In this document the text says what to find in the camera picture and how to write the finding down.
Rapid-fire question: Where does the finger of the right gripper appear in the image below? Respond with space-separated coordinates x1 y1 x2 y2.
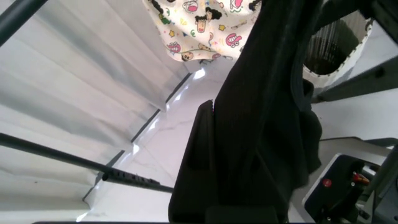
357 0 398 44
312 55 398 104

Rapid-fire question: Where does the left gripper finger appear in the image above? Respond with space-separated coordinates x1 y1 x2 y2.
168 99 218 223

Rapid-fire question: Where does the black garment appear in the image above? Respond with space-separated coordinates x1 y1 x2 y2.
213 0 330 223

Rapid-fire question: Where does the cream printed garment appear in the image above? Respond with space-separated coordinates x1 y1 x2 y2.
142 0 262 62

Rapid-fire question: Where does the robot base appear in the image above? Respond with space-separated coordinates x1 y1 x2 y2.
287 136 398 223

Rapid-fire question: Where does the white laundry basket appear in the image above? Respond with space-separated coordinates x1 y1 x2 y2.
302 11 374 88

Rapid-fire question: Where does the white curtain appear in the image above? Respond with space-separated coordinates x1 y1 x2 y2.
0 0 200 215

